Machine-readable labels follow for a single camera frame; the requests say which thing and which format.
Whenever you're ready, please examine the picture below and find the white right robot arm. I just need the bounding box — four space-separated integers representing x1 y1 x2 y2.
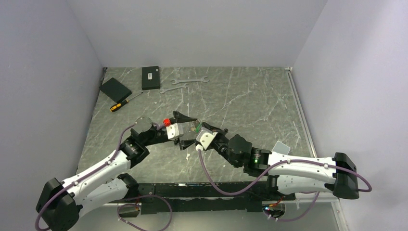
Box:
196 122 361 200

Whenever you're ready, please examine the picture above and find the flat black box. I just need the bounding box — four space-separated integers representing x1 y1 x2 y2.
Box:
99 78 132 103

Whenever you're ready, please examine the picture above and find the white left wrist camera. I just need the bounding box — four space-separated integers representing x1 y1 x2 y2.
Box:
166 123 184 140

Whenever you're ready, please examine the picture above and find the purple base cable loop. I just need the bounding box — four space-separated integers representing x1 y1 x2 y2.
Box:
116 194 174 231

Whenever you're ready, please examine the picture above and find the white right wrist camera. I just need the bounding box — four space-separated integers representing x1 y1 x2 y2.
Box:
196 127 218 151

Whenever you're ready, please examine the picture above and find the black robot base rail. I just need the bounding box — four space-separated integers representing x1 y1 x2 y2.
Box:
118 181 295 215

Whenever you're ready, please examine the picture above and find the green key tag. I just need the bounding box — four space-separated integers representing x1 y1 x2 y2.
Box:
195 123 202 132

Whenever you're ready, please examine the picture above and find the white square device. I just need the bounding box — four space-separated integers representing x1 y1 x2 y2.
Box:
271 141 291 155

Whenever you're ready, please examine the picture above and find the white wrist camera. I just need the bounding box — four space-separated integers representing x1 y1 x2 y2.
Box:
196 127 218 151
166 123 184 140

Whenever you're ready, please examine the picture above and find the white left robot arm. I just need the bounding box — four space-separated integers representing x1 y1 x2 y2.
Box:
35 111 197 231

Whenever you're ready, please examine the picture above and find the small silver wrench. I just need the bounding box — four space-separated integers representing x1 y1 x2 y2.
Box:
159 84 188 94

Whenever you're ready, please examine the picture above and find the black network switch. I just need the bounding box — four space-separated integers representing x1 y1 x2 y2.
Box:
141 66 161 91

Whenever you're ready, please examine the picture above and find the yellow black screwdriver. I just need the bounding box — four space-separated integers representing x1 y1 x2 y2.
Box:
110 91 143 112

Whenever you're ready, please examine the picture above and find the large silver wrench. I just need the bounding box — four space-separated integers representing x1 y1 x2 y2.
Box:
171 76 210 85

